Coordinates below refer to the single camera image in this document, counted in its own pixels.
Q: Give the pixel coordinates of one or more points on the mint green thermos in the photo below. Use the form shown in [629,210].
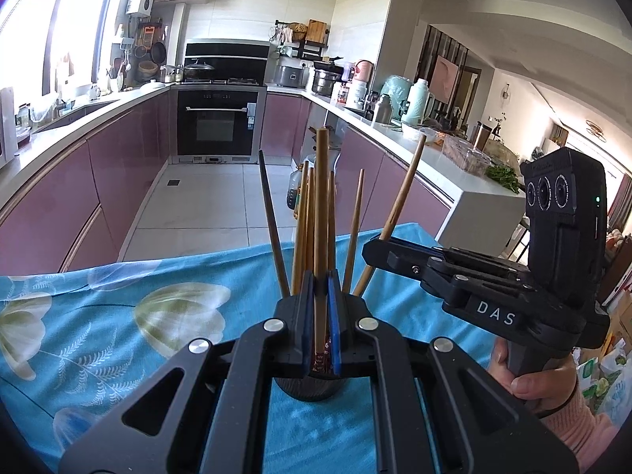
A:
[417,103]

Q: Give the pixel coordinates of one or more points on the dark frying pan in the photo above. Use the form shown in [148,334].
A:
[159,53]

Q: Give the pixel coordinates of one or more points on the white kitchen countertop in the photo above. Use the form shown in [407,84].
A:
[434,163]

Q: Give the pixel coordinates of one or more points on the black range hood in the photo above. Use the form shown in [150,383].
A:
[227,57]

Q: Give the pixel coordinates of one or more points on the black built-in oven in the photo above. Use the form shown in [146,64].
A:
[217,123]

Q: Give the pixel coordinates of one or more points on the gas hob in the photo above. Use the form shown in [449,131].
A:
[243,81]

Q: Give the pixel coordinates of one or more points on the clear plastic container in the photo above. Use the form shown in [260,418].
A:
[466,155]

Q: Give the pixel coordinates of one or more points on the black countertop rack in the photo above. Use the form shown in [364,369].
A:
[311,49]

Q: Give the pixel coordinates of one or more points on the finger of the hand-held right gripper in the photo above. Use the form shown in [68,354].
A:
[469,256]
[395,255]

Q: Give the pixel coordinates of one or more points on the framed wall picture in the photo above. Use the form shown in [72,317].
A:
[447,79]

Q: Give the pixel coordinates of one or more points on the silver rice cooker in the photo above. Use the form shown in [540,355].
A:
[291,76]

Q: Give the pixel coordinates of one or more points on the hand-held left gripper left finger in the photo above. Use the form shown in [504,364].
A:
[307,326]

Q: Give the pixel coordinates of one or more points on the brown metal tumbler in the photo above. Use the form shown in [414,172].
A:
[483,137]

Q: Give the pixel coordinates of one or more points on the round ceiling lamp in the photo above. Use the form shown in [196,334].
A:
[596,130]

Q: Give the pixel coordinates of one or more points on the wooden chopstick red floral end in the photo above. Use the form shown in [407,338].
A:
[395,207]
[322,207]

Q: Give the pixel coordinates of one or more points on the blue floral tablecloth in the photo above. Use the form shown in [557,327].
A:
[123,355]

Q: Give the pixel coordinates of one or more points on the dark wok with lid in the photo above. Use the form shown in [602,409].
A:
[199,70]

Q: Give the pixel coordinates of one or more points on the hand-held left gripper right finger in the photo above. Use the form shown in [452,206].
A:
[335,326]

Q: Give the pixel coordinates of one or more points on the wooden cutting board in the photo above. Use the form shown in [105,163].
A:
[316,32]

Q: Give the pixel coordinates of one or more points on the steel flask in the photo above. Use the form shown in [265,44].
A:
[381,109]

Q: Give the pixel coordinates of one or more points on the brown round basket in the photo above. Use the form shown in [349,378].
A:
[148,71]

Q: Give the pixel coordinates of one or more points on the mint green kettle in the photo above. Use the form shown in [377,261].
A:
[392,94]

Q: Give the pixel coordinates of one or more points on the person's right hand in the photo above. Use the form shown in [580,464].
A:
[543,390]

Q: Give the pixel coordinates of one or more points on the bundle of wooden chopsticks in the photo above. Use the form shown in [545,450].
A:
[301,232]

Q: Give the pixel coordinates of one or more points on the person's right forearm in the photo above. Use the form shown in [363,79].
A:
[582,434]

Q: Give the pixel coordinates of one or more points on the steel stock pot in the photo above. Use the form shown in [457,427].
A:
[326,81]

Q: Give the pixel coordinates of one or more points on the white plastic bag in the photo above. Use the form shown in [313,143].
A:
[617,395]

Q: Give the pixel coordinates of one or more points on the pink base cabinet run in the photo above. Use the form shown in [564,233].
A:
[276,118]
[74,192]

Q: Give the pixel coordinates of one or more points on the kitchen window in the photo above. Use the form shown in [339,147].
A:
[74,24]

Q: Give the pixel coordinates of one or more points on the white bowl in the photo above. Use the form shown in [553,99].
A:
[419,133]

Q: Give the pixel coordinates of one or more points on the green leafy vegetables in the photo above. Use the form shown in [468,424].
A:
[503,178]

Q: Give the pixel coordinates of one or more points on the black mesh holder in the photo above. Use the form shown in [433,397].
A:
[306,389]

